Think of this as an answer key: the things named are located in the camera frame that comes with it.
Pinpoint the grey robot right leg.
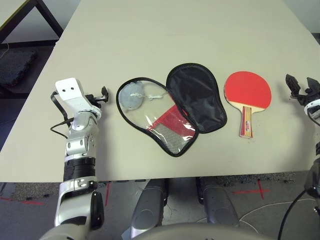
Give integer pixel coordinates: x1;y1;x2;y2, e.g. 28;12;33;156
197;176;241;227

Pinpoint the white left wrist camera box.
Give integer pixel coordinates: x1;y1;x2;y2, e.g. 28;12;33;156
54;77;102;116

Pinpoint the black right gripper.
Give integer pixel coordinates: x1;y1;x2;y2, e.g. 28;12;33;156
285;73;320;108

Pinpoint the grey robot left leg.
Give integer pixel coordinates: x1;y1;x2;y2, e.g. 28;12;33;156
123;178;168;240

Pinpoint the red ping-pong paddle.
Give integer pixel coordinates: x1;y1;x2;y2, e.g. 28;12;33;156
223;71;273;139

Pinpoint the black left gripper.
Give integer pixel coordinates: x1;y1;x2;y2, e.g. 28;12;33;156
83;85;111;109

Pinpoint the grey robot torso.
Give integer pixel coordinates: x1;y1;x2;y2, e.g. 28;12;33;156
119;223;281;240

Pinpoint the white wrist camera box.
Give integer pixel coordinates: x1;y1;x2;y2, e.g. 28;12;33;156
54;77;102;116
303;98;320;117

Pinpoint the black red paddle case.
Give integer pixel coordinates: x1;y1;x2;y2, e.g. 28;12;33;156
115;63;228;158

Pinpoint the black foam floor mat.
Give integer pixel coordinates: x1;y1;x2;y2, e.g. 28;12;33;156
0;48;38;88

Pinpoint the black framed side table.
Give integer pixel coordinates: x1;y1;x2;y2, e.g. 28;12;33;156
0;0;65;46

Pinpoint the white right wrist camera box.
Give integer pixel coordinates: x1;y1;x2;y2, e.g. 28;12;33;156
303;98;320;117

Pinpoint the thin white floor cable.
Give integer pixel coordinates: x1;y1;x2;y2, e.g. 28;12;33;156
197;197;313;233

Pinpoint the grey robot leg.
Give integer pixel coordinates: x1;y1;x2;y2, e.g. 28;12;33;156
123;178;168;240
197;176;241;227

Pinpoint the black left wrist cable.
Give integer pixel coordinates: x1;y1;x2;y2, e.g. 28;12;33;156
49;91;76;140

